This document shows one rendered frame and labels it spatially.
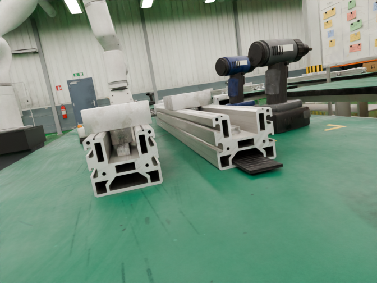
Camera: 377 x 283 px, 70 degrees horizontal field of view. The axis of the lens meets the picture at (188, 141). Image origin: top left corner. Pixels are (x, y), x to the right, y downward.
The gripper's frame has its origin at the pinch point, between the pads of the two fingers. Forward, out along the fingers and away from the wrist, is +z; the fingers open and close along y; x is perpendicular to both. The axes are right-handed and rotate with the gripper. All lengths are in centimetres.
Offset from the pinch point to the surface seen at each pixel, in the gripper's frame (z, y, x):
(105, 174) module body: 0, 3, 86
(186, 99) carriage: -8, -18, 54
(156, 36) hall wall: -263, -181, -1091
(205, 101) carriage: -6, -23, 54
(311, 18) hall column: -159, -551, -583
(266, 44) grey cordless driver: -17, -35, 68
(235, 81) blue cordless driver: -11, -37, 42
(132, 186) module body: 3, 0, 86
